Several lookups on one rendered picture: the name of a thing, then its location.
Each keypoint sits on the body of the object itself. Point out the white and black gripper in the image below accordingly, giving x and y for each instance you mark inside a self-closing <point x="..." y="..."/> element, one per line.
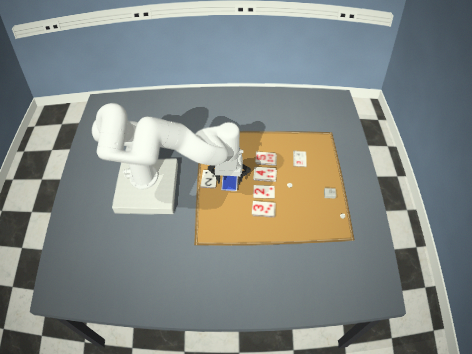
<point x="239" y="163"/>

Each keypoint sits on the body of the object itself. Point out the orange-tan rectangular mat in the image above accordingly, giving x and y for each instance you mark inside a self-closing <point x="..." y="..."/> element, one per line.
<point x="302" y="212"/>

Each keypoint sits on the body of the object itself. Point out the orange square mat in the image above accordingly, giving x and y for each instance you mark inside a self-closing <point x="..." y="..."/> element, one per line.
<point x="279" y="242"/>

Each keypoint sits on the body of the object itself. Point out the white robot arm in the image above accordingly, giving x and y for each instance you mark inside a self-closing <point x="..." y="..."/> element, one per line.
<point x="152" y="133"/>

